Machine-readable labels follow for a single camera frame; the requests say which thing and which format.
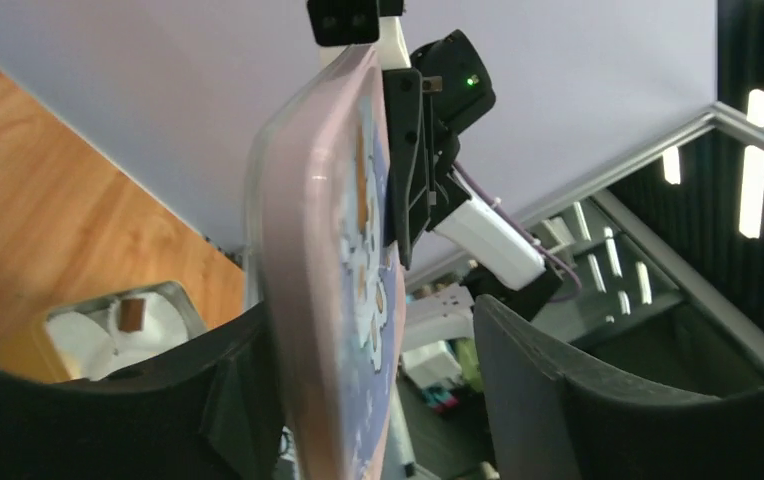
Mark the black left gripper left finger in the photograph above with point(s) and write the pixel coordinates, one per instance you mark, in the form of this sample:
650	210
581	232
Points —
208	409

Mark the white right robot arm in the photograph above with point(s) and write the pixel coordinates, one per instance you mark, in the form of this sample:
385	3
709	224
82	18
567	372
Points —
511	266

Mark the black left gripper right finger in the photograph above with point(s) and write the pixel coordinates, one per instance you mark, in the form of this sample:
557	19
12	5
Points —
556	412

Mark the silver tin lid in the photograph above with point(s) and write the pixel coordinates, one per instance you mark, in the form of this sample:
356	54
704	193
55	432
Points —
318	259

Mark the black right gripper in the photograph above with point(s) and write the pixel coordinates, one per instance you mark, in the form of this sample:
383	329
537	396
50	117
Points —
428	106

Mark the yellow tin box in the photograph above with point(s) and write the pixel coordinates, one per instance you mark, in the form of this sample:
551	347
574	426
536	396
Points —
28	351

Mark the brown rectangular chocolate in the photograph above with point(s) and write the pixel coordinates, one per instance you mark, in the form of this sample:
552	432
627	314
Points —
131	315

